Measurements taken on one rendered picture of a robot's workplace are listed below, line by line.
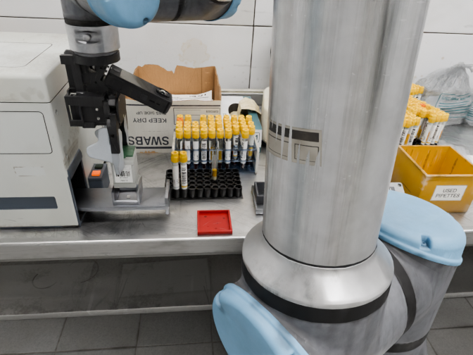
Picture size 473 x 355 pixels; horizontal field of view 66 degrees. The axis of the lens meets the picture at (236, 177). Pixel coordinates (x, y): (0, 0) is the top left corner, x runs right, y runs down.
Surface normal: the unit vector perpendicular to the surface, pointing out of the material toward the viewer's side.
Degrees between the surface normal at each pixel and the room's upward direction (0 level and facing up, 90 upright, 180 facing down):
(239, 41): 90
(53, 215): 90
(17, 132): 90
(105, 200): 0
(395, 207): 11
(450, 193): 90
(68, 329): 0
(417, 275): 45
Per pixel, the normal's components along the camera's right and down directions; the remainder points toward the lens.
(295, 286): -0.32, -0.33
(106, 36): 0.73, 0.40
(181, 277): 0.05, -0.84
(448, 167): -1.00, 0.00
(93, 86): 0.10, 0.55
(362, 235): 0.44, 0.40
